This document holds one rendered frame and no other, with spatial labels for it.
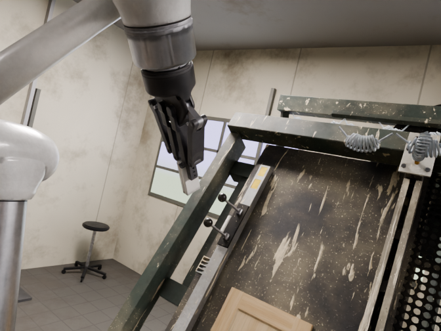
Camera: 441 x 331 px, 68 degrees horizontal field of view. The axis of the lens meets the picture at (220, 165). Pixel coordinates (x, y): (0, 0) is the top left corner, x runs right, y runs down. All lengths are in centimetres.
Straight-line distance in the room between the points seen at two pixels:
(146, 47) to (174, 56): 4
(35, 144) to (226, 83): 347
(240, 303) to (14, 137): 89
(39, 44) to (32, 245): 397
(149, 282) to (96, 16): 107
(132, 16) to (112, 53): 419
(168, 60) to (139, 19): 6
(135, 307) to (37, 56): 106
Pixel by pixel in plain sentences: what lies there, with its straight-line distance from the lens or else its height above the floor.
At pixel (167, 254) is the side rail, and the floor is 126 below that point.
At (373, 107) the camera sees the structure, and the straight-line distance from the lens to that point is 199.
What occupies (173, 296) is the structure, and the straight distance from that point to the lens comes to 146.
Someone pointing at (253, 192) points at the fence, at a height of 159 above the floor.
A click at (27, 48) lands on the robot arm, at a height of 178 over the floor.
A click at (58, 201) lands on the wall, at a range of 444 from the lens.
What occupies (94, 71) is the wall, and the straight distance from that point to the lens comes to 447.
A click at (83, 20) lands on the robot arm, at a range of 62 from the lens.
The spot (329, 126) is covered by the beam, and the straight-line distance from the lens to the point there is 151.
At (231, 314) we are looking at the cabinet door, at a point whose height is 117.
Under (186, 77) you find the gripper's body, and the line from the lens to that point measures 47.
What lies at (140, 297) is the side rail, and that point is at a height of 109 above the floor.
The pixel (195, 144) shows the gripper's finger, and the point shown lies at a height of 169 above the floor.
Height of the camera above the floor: 167
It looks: level
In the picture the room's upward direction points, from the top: 13 degrees clockwise
